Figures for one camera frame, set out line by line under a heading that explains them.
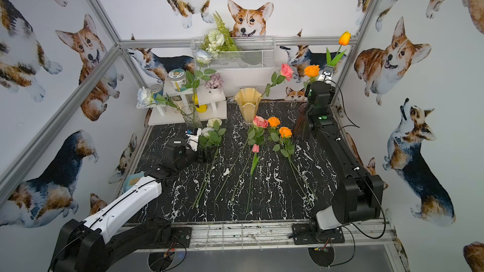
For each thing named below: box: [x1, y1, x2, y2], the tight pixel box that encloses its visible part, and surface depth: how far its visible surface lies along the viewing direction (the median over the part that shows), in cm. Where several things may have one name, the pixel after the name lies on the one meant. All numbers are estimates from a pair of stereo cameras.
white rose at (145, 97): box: [136, 86, 196, 116], surface depth 78 cm
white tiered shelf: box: [136, 76, 228, 126], surface depth 113 cm
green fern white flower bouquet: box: [201, 10, 239, 58], surface depth 81 cm
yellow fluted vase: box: [234, 86, 263, 124], surface depth 101 cm
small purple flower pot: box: [204, 73, 224, 95], surface depth 99 cm
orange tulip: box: [326, 30, 352, 67], surface depth 66 cm
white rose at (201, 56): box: [184, 49, 217, 115], surface depth 83 cm
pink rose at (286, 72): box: [260, 62, 294, 98], surface depth 87 cm
